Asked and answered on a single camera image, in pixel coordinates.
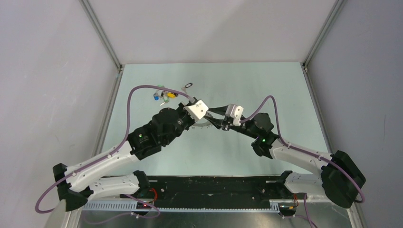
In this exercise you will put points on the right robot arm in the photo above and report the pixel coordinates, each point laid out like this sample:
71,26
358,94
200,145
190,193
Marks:
334,175

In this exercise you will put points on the silver key with black tag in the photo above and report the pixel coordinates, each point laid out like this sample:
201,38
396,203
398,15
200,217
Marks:
184,90

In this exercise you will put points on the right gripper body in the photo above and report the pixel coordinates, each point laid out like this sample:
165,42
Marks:
227,125

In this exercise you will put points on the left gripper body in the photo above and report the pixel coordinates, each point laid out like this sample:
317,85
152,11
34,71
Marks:
185,120

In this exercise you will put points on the left aluminium frame post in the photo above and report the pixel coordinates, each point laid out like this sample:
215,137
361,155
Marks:
94,20

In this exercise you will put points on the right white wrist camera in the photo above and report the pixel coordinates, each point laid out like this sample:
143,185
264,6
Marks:
234,112

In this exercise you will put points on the right aluminium frame post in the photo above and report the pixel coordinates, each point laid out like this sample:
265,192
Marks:
328,24

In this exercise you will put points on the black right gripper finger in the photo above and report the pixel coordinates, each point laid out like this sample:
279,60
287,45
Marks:
219,110
217,123

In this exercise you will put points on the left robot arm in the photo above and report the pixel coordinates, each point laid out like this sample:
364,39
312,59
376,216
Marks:
80,183

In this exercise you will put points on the large steel ring disc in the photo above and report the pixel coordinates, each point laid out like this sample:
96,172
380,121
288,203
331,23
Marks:
205,124

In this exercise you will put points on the aluminium frame post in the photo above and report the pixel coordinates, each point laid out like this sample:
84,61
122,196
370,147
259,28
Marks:
94,20
328,24

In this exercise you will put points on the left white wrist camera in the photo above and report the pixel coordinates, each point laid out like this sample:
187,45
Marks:
197,111

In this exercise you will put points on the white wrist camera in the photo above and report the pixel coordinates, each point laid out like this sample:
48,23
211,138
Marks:
197,111
234,112

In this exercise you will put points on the grey slotted cable duct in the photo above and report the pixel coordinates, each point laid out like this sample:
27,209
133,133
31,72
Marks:
128,206

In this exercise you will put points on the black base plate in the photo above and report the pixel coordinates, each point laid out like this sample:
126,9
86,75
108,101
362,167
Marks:
251,192

